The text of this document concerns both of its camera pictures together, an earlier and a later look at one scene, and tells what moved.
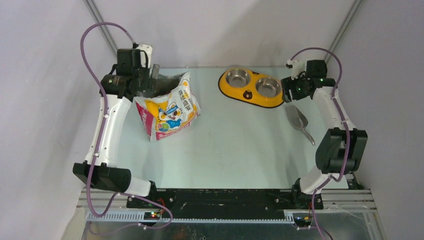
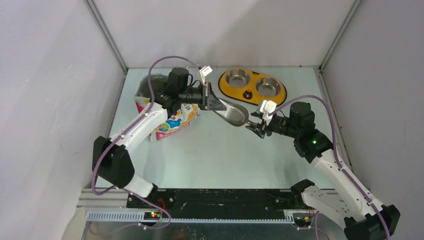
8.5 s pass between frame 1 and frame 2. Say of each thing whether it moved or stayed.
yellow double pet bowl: stayed
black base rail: stayed
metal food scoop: moved
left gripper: moved
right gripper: moved
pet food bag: stayed
